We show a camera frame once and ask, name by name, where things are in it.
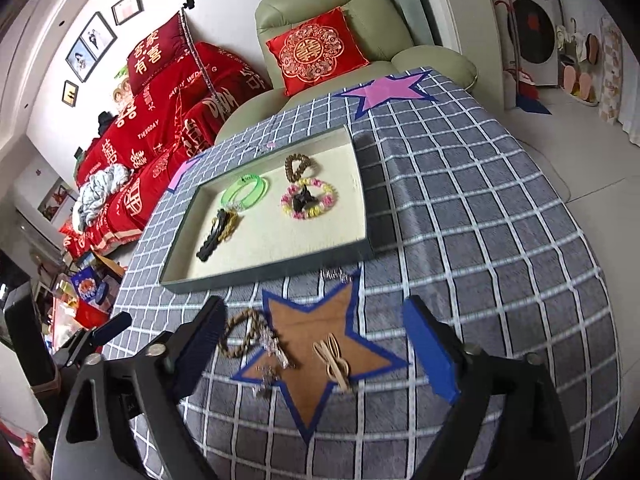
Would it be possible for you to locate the silver charm with ring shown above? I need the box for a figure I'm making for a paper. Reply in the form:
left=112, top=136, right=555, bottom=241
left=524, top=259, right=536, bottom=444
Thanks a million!
left=253, top=365, right=282, bottom=399

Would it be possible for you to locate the braided rope bracelet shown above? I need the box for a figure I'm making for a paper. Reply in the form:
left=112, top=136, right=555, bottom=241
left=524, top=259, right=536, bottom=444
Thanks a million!
left=217, top=308, right=274, bottom=360

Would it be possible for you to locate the black scalloped hair clip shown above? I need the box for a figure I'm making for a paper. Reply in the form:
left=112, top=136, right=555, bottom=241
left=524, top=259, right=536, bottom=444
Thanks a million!
left=196, top=208, right=230, bottom=262

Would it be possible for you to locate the beige hair clip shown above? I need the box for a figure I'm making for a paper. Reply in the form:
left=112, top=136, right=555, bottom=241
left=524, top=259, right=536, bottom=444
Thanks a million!
left=312, top=333, right=352, bottom=393

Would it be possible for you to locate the green plastic bangle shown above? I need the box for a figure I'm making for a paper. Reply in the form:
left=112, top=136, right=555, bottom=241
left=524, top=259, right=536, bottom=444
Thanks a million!
left=220, top=174, right=268, bottom=212

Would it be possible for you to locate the colourful bead bracelet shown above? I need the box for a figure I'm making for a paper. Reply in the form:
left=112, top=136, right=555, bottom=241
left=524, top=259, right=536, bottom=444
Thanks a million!
left=278, top=175, right=339, bottom=221

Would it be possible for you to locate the small black claw clip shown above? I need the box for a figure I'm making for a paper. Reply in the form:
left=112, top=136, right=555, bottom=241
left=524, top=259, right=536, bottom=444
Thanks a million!
left=292, top=184, right=319, bottom=214

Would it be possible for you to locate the brown wooden bead bracelet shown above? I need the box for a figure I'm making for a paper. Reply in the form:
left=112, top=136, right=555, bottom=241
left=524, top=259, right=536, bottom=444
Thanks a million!
left=283, top=153, right=318, bottom=184

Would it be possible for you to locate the grey jewelry tray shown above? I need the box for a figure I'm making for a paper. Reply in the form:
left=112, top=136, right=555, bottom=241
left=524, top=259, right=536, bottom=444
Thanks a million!
left=160, top=126, right=373, bottom=294

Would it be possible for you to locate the blue snack box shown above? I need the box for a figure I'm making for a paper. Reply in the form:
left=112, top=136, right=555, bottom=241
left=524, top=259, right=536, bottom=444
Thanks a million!
left=70, top=266, right=108, bottom=304

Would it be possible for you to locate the brown star mat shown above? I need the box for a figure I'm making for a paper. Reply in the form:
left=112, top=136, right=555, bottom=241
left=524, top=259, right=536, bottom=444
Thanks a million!
left=232, top=272, right=408, bottom=443

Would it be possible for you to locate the grey white blanket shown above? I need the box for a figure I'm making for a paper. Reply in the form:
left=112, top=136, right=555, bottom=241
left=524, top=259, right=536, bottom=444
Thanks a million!
left=72, top=164, right=131, bottom=233

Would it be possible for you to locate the pink star sticker left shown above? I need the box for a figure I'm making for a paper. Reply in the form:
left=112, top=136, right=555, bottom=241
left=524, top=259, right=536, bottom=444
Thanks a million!
left=166, top=155, right=202, bottom=194

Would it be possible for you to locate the pink star sticker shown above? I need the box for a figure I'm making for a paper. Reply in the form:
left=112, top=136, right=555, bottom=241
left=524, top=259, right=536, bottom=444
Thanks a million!
left=166, top=155, right=202, bottom=194
left=335, top=72, right=437, bottom=119

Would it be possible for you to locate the grey checked tablecloth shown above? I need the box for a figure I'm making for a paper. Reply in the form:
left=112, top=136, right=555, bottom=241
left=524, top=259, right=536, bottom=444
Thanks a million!
left=105, top=73, right=620, bottom=479

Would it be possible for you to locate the dark red pillow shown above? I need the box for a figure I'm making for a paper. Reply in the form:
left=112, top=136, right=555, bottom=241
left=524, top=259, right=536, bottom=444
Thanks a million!
left=127, top=12, right=188, bottom=96

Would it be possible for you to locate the red embroidered cushion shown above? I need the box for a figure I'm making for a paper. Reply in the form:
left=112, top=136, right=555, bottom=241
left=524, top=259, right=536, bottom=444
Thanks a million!
left=266, top=6, right=370, bottom=98

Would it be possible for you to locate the pink star sticker right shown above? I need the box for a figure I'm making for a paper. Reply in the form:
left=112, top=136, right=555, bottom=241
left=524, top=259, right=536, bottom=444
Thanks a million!
left=335, top=72, right=437, bottom=119

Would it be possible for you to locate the patterned board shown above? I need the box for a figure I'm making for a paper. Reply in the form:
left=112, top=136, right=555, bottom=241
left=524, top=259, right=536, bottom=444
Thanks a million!
left=599, top=14, right=623, bottom=125

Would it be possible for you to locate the slippers rack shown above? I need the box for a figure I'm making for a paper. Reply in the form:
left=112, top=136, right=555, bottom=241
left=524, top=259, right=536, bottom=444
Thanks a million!
left=555, top=18, right=601, bottom=107

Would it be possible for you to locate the green recliner armchair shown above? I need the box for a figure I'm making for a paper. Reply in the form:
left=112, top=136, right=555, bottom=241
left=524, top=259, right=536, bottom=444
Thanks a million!
left=217, top=0, right=477, bottom=141

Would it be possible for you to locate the lower washing machine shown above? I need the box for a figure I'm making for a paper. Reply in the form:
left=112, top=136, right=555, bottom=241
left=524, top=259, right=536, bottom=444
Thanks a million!
left=494, top=0, right=558, bottom=87

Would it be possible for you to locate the silver chain piece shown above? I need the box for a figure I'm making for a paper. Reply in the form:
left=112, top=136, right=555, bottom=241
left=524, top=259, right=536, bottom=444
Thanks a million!
left=319, top=266, right=354, bottom=284

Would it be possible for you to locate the small picture frame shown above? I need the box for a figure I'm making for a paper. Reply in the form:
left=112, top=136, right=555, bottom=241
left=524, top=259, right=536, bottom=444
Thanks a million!
left=62, top=80, right=79, bottom=107

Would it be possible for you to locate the picture frame pair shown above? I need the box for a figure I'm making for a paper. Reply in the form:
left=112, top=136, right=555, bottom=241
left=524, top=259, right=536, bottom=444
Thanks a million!
left=65, top=12, right=117, bottom=82

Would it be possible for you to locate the single picture frame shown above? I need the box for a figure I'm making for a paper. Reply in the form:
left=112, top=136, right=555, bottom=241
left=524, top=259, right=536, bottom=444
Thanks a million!
left=112, top=0, right=143, bottom=26

